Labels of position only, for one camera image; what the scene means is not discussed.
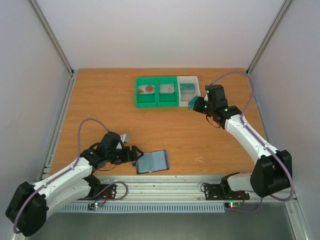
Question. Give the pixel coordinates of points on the aluminium front rail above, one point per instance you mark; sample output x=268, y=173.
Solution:
x=130, y=188

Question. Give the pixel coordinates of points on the grey white card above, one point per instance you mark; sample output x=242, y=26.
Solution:
x=166, y=88

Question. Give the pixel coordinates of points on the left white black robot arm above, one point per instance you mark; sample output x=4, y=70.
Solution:
x=33, y=203

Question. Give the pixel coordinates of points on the card with red circles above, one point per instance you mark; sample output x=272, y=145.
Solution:
x=146, y=89

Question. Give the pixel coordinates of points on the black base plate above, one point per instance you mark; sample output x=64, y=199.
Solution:
x=110, y=191
x=213, y=192

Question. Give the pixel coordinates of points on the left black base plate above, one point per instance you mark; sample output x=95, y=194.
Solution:
x=110, y=191

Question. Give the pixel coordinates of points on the right controller board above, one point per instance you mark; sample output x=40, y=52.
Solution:
x=233, y=205

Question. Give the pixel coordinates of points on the white bin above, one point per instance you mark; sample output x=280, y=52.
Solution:
x=185, y=98

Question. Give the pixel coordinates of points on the left green bin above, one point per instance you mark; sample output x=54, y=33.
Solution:
x=145, y=101

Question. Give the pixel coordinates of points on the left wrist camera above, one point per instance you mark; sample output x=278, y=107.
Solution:
x=125, y=138

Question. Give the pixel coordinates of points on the right aluminium frame post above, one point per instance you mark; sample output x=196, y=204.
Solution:
x=286, y=4

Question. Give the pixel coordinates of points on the grey slotted cable duct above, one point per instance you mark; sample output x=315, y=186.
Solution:
x=144, y=208

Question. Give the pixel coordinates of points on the controller board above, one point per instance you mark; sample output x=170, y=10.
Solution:
x=94, y=206
x=233, y=205

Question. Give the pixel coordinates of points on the green bin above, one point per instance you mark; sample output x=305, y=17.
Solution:
x=145, y=101
x=167, y=100

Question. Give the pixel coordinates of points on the left controller board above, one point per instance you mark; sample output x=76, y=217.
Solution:
x=94, y=206

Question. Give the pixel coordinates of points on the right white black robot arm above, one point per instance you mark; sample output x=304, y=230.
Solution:
x=272, y=171

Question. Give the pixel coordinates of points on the blue leather card holder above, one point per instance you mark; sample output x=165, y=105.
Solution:
x=160, y=161

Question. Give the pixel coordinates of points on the teal VIP card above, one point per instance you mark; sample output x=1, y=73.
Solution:
x=192, y=102
x=145, y=164

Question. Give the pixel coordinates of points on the aluminium frame post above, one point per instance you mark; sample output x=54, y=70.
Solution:
x=286, y=4
x=47, y=28

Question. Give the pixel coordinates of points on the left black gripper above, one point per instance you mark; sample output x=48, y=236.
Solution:
x=128, y=157

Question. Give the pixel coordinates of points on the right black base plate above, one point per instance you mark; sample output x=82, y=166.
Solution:
x=213, y=192

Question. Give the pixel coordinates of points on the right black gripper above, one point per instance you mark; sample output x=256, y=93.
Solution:
x=198, y=105

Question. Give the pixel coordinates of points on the middle green bin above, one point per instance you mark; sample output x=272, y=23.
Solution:
x=167, y=100

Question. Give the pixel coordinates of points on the left aluminium frame post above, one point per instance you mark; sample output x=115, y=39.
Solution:
x=47, y=28

